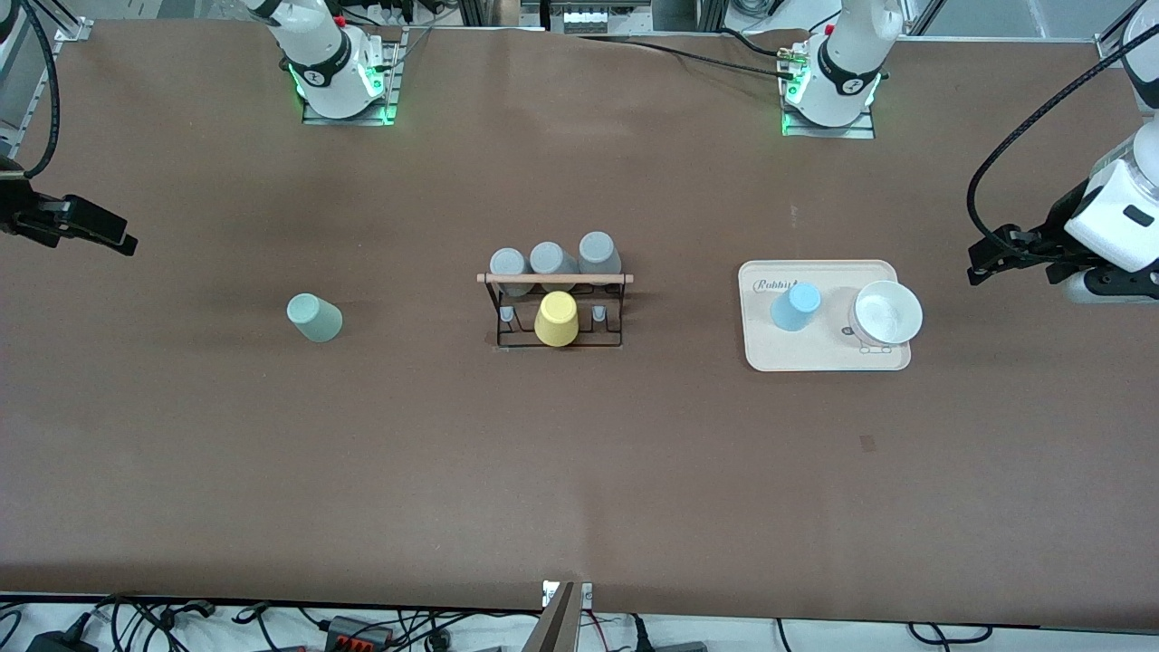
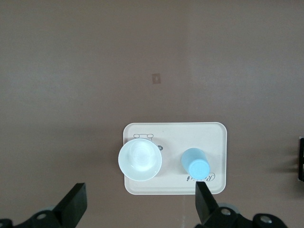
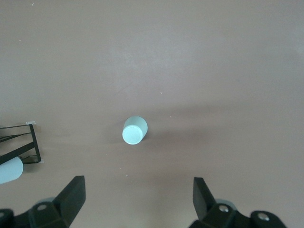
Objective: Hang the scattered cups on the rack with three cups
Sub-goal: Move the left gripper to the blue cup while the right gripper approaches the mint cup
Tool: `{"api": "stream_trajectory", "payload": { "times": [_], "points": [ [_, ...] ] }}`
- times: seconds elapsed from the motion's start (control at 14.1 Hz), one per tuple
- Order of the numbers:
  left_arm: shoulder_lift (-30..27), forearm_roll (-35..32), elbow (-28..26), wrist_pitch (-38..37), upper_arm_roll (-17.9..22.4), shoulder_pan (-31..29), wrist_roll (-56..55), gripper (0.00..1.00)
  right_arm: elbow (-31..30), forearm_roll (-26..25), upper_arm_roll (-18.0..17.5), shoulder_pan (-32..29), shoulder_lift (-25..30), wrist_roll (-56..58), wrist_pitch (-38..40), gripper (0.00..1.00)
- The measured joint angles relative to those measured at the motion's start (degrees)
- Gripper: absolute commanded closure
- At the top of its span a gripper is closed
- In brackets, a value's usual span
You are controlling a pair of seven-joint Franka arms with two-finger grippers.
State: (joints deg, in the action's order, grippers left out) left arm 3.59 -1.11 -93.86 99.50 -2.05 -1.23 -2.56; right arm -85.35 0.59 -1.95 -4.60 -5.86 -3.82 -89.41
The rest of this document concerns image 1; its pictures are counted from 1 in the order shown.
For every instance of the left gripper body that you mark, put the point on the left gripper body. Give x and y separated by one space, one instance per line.
1053 229

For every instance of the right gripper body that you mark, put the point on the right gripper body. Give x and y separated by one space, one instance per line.
16 215

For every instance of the light blue cup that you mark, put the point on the light blue cup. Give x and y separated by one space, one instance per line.
795 306

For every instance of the mint green cup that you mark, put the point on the mint green cup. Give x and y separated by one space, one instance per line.
314 319

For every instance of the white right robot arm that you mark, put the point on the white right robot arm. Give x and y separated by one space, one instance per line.
326 54

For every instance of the white bowl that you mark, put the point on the white bowl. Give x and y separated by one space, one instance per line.
887 314

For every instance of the beige rabbit print tray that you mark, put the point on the beige rabbit print tray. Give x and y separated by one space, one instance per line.
815 355

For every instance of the grey cup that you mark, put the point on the grey cup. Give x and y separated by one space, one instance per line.
598 252
509 263
550 259

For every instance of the black power adapter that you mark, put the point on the black power adapter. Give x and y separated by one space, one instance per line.
63 641

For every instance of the yellow cup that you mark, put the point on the yellow cup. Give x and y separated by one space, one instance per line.
557 319

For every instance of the power strip with orange switches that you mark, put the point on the power strip with orange switches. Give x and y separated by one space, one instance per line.
358 632

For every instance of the grey power strip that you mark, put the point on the grey power strip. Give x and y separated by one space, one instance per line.
593 21

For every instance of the aluminium frame profile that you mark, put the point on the aluminium frame profile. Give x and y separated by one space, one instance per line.
18 109

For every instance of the aluminium corner bracket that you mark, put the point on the aluminium corner bracket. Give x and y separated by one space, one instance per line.
1110 47
74 29

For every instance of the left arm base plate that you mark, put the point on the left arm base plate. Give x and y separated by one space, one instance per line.
865 131

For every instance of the front camera mount bracket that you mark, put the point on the front camera mount bracket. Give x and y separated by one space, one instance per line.
561 625

